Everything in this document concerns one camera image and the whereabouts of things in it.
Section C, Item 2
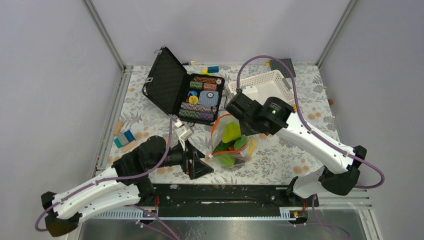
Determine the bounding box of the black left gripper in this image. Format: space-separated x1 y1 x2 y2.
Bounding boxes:
148 137 214 179

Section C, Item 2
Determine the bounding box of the yellow toy corn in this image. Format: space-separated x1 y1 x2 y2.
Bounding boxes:
247 138 257 157

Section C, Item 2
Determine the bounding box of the green toy apple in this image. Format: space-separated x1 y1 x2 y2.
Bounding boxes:
221 122 242 143

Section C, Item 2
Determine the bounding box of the red orange toy mango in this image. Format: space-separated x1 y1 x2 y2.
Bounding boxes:
233 135 249 151

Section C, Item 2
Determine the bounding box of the dark green toy cucumber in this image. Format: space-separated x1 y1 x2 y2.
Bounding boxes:
213 141 234 153

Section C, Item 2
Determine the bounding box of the clear zip bag orange zipper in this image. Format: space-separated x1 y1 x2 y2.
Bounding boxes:
208 113 258 170

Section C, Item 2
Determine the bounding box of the light green toy pepper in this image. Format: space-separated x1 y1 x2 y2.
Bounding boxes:
216 154 236 168

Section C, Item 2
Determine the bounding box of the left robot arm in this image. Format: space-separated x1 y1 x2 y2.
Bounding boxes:
35 117 214 237

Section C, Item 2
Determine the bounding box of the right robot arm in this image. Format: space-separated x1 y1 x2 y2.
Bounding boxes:
225 92 366 206

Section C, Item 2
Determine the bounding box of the white perforated plastic basket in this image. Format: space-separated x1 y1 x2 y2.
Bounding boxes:
239 70 295 106

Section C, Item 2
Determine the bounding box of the black poker chip case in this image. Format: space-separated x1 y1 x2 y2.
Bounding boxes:
142 46 226 125

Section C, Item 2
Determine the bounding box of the blue toy brick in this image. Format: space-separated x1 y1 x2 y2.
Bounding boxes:
207 66 220 74

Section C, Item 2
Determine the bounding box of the tan wooden block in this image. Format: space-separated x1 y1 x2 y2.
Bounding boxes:
112 120 124 136

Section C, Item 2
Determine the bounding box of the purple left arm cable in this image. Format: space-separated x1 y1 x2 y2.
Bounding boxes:
34 115 176 232

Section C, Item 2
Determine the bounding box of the grey building base plate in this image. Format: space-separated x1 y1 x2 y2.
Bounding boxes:
268 58 296 79

